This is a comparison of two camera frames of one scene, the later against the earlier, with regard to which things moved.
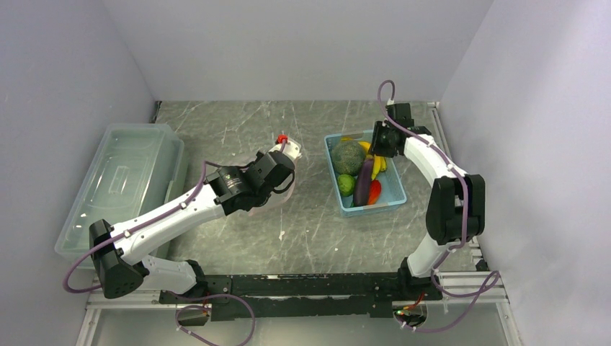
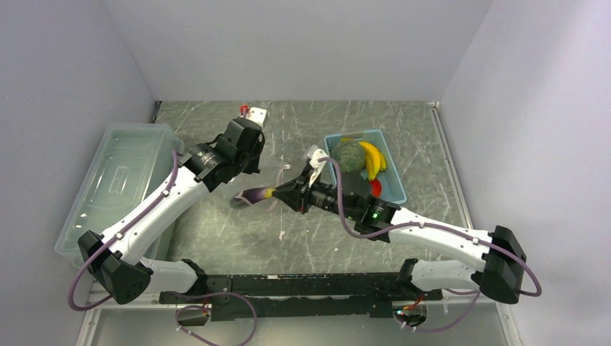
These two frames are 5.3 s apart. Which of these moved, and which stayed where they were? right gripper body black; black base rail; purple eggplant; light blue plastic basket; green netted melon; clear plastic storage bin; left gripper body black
Moved: purple eggplant; left gripper body black; right gripper body black
Stayed: light blue plastic basket; clear plastic storage bin; green netted melon; black base rail
